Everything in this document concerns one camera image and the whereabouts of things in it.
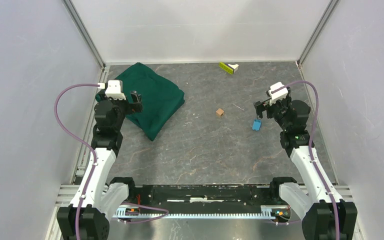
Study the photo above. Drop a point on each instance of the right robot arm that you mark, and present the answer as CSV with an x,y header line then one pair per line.
x,y
323,212

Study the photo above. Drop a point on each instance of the blue small block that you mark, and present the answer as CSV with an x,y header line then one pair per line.
x,y
256,124

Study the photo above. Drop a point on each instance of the yellow-green lego brick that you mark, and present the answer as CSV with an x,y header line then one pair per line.
x,y
225,67

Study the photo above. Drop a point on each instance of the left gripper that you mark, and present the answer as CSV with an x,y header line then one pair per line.
x,y
135,107

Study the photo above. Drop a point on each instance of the brown wooden cube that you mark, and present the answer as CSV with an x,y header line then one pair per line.
x,y
220,112

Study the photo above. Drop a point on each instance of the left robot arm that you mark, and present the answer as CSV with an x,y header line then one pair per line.
x,y
88,215

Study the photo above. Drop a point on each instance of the green surgical cloth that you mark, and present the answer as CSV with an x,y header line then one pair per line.
x,y
161,98

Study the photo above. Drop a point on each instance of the white small block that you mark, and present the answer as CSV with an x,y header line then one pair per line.
x,y
233,67

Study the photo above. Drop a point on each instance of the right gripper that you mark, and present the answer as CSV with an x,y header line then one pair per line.
x,y
260,107

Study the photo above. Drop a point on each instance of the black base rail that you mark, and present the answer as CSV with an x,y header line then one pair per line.
x,y
206,201

